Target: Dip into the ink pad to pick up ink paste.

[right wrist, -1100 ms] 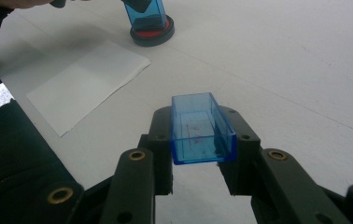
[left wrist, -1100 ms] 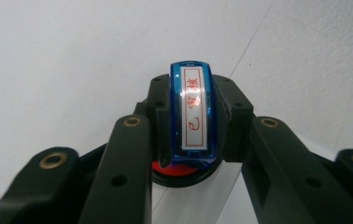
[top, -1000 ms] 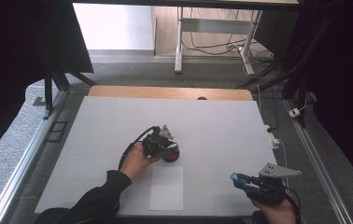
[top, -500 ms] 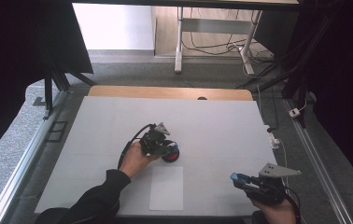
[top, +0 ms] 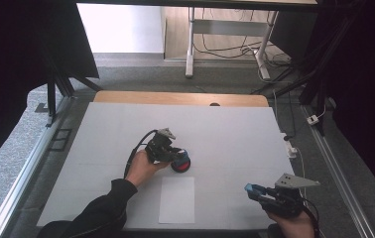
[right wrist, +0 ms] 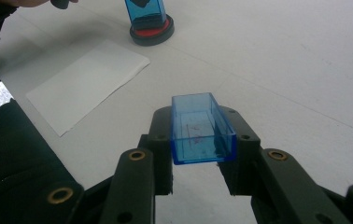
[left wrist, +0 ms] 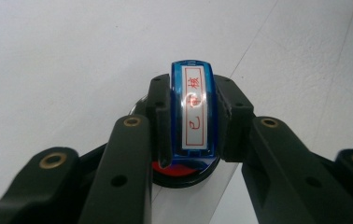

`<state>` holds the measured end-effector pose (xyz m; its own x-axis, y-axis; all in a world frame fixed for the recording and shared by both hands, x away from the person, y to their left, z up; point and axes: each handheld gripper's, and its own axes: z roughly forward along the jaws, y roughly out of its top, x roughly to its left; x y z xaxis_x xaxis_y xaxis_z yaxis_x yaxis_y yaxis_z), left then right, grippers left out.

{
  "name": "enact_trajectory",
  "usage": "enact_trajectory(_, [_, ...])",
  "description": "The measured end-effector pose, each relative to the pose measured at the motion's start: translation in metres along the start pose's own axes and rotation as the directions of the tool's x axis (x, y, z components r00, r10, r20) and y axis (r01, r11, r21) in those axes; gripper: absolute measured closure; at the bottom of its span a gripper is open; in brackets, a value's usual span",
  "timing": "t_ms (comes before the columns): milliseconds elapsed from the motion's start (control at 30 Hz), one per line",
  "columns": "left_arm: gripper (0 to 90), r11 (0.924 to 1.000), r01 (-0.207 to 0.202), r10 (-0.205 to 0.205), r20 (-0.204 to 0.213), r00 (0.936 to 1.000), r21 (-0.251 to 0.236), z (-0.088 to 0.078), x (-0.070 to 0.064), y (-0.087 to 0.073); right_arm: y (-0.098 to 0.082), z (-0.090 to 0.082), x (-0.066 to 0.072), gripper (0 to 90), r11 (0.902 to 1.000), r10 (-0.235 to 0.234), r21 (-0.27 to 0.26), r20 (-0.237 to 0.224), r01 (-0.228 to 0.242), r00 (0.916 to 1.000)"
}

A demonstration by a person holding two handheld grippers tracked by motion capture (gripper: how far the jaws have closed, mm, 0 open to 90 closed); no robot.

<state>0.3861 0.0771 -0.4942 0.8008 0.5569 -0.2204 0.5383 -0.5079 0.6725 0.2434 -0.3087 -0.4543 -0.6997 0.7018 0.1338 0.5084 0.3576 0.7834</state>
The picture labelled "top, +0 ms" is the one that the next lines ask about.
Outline wooden table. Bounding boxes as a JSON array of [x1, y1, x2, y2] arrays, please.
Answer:
[[93, 90, 270, 108]]

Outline black curtain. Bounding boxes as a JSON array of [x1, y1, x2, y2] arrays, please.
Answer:
[[0, 0, 101, 178], [303, 0, 375, 207]]

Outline white desk frame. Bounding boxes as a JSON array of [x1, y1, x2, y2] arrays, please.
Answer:
[[185, 7, 280, 81]]

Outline white paper sheet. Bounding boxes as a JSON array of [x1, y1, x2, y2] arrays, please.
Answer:
[[158, 176, 196, 224]]

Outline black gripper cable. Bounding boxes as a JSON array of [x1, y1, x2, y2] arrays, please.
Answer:
[[123, 129, 159, 180], [298, 186, 320, 238]]

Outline person's right hand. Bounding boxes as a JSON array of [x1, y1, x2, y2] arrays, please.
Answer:
[[267, 210, 315, 238]]

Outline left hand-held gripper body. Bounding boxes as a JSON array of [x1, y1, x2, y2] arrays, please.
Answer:
[[144, 128, 181, 164]]

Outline round red ink pad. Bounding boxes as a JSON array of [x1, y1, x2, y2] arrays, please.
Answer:
[[170, 156, 191, 174]]

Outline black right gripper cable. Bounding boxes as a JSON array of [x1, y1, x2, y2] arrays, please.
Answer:
[[298, 186, 320, 238]]

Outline white table mat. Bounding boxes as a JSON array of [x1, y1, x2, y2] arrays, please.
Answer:
[[36, 101, 294, 231]]

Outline black metal stand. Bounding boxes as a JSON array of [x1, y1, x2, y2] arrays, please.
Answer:
[[250, 13, 352, 137], [44, 54, 103, 129]]

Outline white power strip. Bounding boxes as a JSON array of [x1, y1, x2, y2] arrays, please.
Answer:
[[280, 132, 299, 160]]

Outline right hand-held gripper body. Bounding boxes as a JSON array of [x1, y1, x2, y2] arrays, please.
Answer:
[[260, 173, 321, 219]]

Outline aluminium floor rail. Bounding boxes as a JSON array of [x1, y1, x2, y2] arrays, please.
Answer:
[[300, 104, 375, 238], [0, 95, 74, 238]]

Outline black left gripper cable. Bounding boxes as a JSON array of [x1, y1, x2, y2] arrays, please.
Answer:
[[123, 129, 159, 180]]

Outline black cables under desk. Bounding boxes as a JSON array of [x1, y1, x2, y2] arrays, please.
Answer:
[[193, 8, 293, 68]]

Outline person's left hand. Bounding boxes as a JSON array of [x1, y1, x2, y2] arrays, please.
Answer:
[[125, 149, 172, 188]]

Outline blue stamp cap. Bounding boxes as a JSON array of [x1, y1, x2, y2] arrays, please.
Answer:
[[244, 182, 259, 196]]

